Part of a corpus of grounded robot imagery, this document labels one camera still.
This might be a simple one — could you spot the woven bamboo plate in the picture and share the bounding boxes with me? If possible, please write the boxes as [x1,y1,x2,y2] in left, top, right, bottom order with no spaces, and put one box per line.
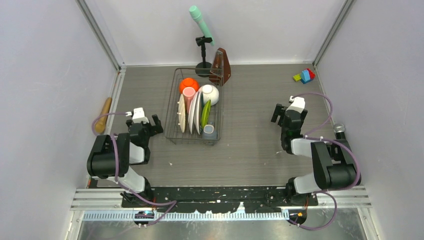
[177,94,186,133]

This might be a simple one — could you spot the white printed round plate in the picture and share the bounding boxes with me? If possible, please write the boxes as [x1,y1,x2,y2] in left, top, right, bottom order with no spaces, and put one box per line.
[188,92,199,134]

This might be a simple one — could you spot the black wire dish rack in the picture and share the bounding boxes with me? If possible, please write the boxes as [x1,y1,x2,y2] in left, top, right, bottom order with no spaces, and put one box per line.
[164,67,224,146]

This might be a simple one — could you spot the lime green plate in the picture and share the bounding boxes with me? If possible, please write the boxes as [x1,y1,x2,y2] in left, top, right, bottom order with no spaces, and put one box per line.
[200,100,211,129]

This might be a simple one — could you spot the pink mug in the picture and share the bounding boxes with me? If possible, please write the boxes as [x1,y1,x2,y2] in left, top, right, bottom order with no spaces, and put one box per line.
[182,86,197,113]

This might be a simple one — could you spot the small grey patterned mug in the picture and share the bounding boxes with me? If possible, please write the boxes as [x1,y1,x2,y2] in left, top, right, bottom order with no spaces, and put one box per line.
[202,124,218,140]

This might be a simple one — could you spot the orange bowl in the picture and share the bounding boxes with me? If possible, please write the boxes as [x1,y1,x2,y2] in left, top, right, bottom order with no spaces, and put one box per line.
[179,77,200,94]

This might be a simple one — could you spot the white bowl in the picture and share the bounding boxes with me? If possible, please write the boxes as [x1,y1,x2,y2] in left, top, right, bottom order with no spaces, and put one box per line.
[199,84,220,106]

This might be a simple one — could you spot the green rimmed white plate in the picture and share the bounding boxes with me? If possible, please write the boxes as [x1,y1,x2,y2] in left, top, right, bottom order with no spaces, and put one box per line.
[193,90,203,135]

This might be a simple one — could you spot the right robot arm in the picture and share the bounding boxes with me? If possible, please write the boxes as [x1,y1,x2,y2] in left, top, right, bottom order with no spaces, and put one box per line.
[271,104,361,205]

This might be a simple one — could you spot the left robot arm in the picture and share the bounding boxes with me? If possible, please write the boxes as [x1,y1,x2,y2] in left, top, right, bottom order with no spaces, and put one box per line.
[86,113,164,207]

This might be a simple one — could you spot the wooden rolling pin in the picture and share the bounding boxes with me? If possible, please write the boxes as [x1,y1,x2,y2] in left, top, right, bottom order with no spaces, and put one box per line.
[93,97,113,134]

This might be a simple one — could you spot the colourful toy blocks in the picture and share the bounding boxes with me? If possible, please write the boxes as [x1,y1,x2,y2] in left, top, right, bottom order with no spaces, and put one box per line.
[292,68,316,84]

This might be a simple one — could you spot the black handheld microphone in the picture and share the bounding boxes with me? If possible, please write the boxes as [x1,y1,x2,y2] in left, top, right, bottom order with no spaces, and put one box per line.
[333,123,347,142]

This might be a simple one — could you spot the brown metronome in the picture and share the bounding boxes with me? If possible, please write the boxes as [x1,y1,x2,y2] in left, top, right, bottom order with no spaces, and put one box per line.
[208,47,232,87]

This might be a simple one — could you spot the black microphone stand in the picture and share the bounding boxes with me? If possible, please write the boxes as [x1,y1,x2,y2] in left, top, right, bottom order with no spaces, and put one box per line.
[195,36,212,78]

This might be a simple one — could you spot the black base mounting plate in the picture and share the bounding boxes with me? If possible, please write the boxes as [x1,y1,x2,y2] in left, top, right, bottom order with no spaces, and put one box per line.
[120,186,318,223]

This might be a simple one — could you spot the mint green microphone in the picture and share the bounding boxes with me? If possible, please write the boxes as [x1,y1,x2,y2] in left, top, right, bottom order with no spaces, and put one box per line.
[189,5,215,46]

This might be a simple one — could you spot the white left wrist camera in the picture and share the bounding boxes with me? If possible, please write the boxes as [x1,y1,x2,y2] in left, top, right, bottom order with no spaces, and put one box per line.
[125,107,150,124]

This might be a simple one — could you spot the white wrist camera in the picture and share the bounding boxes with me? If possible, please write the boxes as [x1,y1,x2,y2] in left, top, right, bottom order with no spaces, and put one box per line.
[125,107,150,124]
[286,96,306,114]

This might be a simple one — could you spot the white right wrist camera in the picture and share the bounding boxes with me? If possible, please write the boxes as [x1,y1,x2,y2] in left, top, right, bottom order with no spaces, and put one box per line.
[286,96,306,114]

